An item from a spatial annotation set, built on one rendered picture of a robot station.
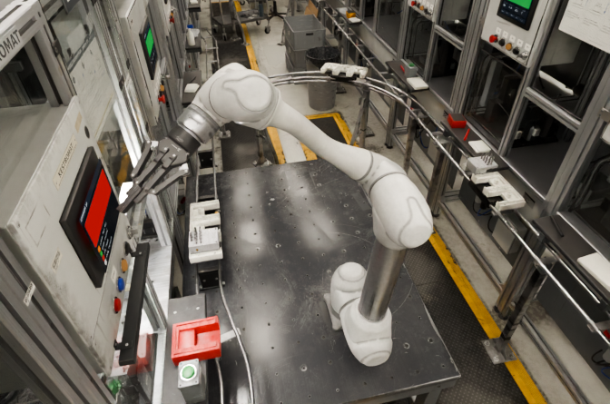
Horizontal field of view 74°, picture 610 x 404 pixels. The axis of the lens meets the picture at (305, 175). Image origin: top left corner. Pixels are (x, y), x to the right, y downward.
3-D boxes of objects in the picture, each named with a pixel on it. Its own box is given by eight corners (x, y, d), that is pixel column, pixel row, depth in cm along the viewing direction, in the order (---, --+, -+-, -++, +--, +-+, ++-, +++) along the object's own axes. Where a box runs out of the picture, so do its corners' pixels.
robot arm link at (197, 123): (217, 122, 94) (201, 141, 93) (221, 133, 103) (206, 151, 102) (186, 98, 94) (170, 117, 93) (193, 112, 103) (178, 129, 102)
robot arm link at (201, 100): (183, 101, 101) (196, 99, 89) (223, 57, 104) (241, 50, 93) (215, 130, 106) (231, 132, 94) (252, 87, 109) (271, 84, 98)
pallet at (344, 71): (319, 79, 336) (320, 68, 329) (325, 73, 346) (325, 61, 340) (363, 85, 325) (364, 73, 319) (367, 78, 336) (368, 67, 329)
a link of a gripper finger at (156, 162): (170, 149, 94) (165, 145, 94) (135, 185, 92) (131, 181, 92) (173, 152, 98) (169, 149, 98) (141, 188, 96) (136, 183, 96)
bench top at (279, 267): (458, 380, 156) (461, 375, 153) (179, 447, 140) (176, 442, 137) (348, 159, 272) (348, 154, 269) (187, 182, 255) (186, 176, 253)
